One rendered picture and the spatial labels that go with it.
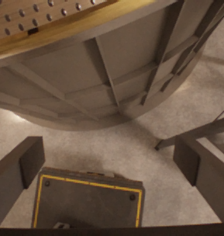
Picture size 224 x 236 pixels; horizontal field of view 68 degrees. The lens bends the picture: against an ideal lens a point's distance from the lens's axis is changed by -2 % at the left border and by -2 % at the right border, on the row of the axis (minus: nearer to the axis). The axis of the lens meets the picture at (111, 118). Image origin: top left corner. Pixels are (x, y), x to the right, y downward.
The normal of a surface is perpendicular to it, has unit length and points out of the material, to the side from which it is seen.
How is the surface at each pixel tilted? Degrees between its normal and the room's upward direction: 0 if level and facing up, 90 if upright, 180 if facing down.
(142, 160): 0
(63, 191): 0
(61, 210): 0
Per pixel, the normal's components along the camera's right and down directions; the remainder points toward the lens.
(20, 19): 0.08, 0.56
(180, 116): -0.11, -0.13
